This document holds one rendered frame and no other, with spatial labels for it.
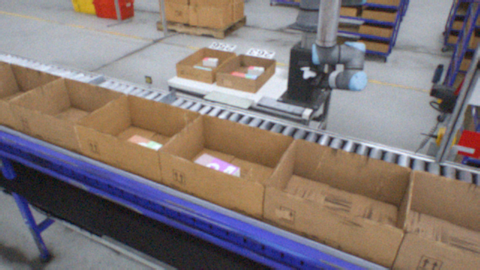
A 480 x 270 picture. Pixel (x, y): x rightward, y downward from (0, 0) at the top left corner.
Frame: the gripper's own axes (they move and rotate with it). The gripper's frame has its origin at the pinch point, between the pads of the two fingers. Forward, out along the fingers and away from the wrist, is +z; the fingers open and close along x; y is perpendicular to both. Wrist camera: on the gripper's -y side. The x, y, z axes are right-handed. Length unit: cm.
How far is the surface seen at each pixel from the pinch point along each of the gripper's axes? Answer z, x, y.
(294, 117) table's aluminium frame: 12.3, 13.0, 21.2
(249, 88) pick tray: 42.3, -6.5, 15.2
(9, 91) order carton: 73, -117, 84
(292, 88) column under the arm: 19.3, 6.6, 5.7
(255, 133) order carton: -40, -39, 48
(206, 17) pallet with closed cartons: 381, 49, -119
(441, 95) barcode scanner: -59, 25, -7
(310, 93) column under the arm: 10.1, 13.8, 4.3
